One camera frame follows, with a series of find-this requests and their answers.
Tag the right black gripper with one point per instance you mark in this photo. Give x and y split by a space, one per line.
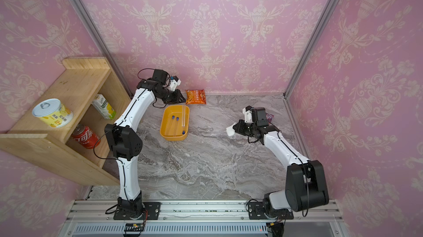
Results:
240 130

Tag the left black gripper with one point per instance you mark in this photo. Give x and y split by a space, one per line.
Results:
177 97

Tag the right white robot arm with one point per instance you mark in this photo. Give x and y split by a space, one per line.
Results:
305 183

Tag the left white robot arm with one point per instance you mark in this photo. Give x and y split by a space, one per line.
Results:
126 146

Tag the orange snack bag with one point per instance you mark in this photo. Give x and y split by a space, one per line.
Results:
196 97

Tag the purple candy bag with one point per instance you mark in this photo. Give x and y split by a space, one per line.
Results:
269 117

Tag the yellow plastic tray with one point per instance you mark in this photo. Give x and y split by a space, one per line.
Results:
175 134

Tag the green white drink carton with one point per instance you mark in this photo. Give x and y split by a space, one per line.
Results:
103 107

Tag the red cola can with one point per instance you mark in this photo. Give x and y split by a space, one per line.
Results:
85 136

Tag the wooden shelf unit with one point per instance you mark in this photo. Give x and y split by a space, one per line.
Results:
55 150

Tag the yellow tin can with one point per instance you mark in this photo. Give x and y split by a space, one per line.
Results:
53 113

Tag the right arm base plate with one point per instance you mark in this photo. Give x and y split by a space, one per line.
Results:
264 211

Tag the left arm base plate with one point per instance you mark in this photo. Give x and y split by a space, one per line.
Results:
151 209

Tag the aluminium corner post left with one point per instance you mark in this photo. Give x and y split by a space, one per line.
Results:
98 39

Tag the aluminium corner post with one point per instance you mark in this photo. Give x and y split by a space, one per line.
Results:
98 39
315 36

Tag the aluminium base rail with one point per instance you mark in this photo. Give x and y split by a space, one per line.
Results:
201 218

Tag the aluminium corner post right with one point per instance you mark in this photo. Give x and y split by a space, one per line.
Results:
315 36

